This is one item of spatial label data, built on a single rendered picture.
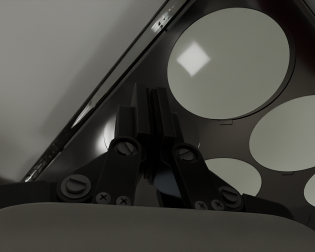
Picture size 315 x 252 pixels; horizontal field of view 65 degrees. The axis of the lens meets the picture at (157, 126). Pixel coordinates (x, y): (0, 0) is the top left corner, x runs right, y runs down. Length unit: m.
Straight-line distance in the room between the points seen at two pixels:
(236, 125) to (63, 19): 0.21
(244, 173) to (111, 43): 0.21
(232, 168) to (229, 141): 0.04
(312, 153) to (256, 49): 0.14
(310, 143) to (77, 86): 0.28
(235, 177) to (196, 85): 0.13
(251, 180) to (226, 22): 0.19
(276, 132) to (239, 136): 0.04
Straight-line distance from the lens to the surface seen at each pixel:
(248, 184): 0.33
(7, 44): 0.35
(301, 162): 0.32
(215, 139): 0.27
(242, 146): 0.28
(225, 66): 0.22
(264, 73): 0.23
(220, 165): 0.30
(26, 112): 0.39
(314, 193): 0.37
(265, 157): 0.30
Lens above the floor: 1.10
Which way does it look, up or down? 52 degrees down
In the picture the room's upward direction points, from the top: 176 degrees counter-clockwise
